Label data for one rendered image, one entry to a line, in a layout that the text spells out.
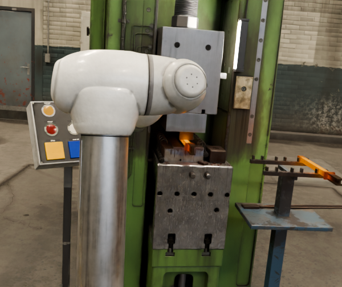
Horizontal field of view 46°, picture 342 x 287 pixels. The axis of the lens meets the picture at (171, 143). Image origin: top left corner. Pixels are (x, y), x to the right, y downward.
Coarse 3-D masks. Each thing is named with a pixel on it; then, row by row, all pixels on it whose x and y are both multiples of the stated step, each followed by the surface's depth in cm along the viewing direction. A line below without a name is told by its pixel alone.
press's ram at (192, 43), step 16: (160, 32) 195; (176, 32) 189; (192, 32) 190; (208, 32) 192; (224, 32) 193; (160, 48) 192; (176, 48) 191; (192, 48) 192; (208, 48) 193; (208, 64) 195; (208, 80) 196; (208, 96) 198; (192, 112) 199; (208, 112) 200
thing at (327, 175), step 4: (300, 156) 211; (300, 160) 208; (304, 160) 204; (308, 160) 203; (304, 164) 204; (308, 164) 199; (312, 164) 196; (316, 164) 196; (312, 168) 194; (316, 168) 190; (320, 168) 189; (320, 172) 186; (324, 172) 181; (328, 172) 180; (332, 172) 181; (324, 176) 180; (328, 176) 180; (332, 176) 175; (336, 176) 175; (328, 180) 178; (332, 180) 177; (336, 180) 173; (340, 180) 171; (336, 184) 172; (340, 184) 172
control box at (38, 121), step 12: (36, 108) 171; (36, 120) 169; (48, 120) 172; (60, 120) 175; (36, 132) 167; (60, 132) 173; (36, 144) 166; (36, 156) 166; (36, 168) 168; (48, 168) 173
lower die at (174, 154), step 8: (168, 136) 228; (168, 144) 211; (176, 144) 208; (184, 144) 205; (168, 152) 201; (176, 152) 202; (184, 152) 203; (200, 152) 204; (168, 160) 202; (176, 160) 203; (184, 160) 203; (192, 160) 204; (200, 160) 205
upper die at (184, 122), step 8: (160, 120) 220; (168, 120) 198; (176, 120) 198; (184, 120) 199; (192, 120) 200; (200, 120) 200; (168, 128) 199; (176, 128) 199; (184, 128) 200; (192, 128) 200; (200, 128) 201
